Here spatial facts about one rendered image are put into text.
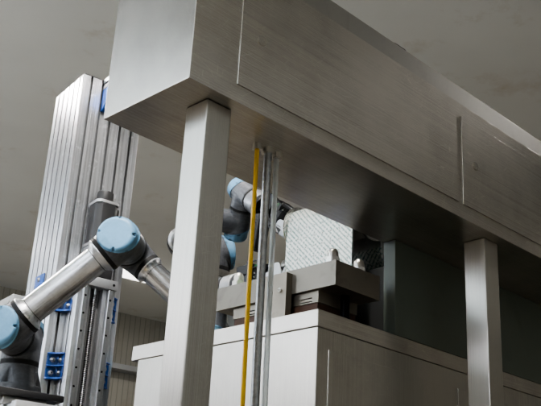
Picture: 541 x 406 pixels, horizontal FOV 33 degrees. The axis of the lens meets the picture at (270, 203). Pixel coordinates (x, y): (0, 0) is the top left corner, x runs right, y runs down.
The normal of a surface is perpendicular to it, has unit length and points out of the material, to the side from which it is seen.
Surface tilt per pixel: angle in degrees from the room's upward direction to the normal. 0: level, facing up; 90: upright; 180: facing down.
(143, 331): 90
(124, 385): 90
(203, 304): 90
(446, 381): 90
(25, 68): 180
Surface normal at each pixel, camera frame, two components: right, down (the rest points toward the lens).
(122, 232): 0.00, -0.45
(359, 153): 0.71, -0.23
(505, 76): -0.05, 0.93
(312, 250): -0.70, -0.30
